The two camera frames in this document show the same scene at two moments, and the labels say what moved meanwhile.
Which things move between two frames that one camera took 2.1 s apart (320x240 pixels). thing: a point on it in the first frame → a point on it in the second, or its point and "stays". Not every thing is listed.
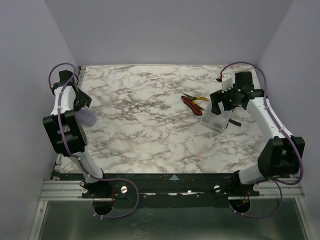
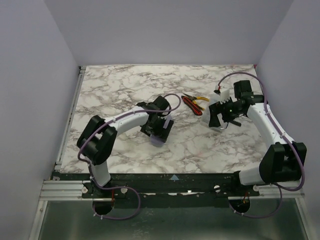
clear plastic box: (217, 122) stays
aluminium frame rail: (266, 190) stays
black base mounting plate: (140, 191) stays
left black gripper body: (83, 99) → (157, 130)
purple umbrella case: (86, 117) → (156, 141)
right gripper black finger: (234, 122) stays
